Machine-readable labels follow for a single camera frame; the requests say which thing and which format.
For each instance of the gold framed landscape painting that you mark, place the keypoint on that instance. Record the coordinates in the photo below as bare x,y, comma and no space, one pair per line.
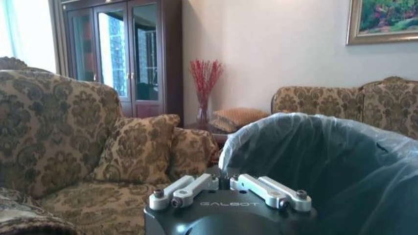
383,20

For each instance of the glass vase red branches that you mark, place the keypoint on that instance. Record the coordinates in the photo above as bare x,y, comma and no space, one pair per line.
205,85

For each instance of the floral patterned throw pillow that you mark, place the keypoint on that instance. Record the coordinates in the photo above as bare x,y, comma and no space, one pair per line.
134,149

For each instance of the dark wood glass cabinet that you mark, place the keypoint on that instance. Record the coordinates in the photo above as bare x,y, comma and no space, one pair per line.
120,54

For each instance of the floral patterned sofa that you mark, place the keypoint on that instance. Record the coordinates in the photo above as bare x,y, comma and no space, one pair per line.
352,105

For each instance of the black trash bin clear liner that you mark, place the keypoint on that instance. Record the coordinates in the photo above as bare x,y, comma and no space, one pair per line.
325,166

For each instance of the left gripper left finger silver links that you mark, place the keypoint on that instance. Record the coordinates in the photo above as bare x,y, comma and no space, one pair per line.
182,189

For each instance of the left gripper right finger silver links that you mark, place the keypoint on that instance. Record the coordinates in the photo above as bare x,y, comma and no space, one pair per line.
271,189

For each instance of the gold striped cushion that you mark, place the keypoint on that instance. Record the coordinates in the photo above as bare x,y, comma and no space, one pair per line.
236,117

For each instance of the floral patterned armchair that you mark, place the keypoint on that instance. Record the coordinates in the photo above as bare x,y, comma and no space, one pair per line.
61,137

